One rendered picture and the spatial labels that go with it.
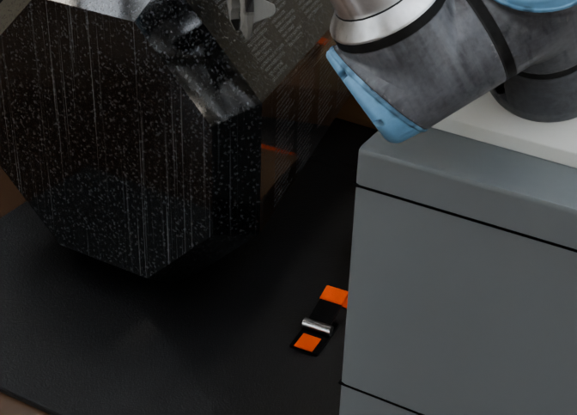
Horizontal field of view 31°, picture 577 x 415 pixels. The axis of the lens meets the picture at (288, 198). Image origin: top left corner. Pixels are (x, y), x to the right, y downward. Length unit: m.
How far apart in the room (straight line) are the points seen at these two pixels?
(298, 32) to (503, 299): 1.12
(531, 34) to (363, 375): 0.63
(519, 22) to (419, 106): 0.15
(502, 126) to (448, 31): 0.26
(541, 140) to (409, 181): 0.19
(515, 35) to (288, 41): 1.15
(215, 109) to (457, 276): 0.86
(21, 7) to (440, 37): 1.35
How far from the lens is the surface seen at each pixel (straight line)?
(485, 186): 1.36
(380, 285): 1.51
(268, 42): 2.29
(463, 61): 1.24
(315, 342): 2.36
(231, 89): 2.16
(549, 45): 1.29
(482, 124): 1.46
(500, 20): 1.25
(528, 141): 1.44
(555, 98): 1.40
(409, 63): 1.22
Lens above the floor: 1.51
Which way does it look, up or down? 31 degrees down
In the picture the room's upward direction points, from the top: 2 degrees clockwise
